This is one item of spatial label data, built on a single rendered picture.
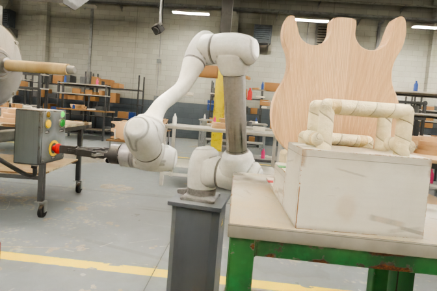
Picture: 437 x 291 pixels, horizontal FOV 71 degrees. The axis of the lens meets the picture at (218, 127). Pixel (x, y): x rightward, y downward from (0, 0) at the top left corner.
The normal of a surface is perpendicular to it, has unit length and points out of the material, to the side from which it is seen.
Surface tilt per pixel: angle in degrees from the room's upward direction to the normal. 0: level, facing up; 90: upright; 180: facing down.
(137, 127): 67
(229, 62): 114
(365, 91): 90
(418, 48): 90
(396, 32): 90
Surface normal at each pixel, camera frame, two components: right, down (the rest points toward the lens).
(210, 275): 0.55, 0.09
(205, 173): -0.36, 0.04
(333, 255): -0.07, 0.05
